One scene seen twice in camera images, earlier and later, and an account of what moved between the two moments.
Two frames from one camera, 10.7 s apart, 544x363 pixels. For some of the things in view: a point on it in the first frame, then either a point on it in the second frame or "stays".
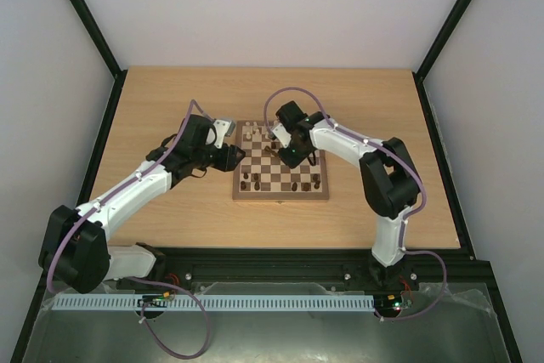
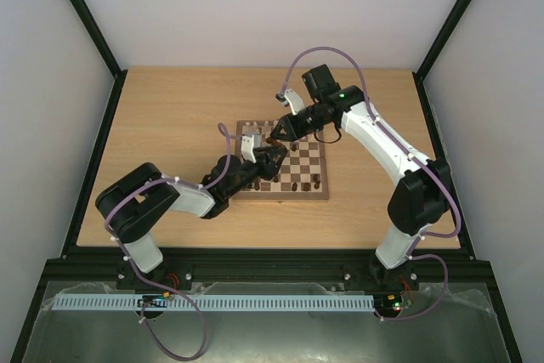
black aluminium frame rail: x=192 y=267 stays
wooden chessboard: x=263 y=174 stays
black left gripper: x=224 y=161 → x=269 y=169
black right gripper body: x=293 y=155 → x=295 y=123
